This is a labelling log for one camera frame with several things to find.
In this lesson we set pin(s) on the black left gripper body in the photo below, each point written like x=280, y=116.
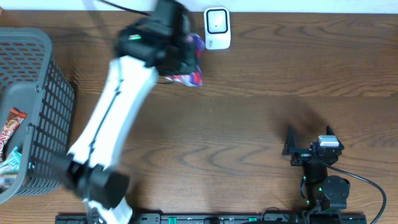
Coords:
x=189, y=58

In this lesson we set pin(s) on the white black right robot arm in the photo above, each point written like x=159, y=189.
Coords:
x=329, y=192

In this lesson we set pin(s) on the white barcode scanner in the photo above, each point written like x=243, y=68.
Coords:
x=217, y=28

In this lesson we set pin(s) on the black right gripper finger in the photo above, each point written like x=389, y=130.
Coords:
x=290, y=145
x=331, y=138

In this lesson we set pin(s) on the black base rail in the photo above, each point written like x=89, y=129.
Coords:
x=155, y=218

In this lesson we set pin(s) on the grey plastic basket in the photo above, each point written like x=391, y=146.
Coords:
x=33, y=83

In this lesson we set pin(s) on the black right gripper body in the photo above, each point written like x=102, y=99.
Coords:
x=305, y=154

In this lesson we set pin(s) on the teal snack packet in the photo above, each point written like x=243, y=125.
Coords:
x=10, y=168

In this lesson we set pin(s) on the purple red snack packet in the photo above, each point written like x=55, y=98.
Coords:
x=195, y=76

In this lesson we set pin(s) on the red chocolate bar wrapper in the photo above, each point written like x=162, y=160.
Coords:
x=14, y=120

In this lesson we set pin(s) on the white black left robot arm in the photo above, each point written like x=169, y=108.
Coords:
x=90, y=167

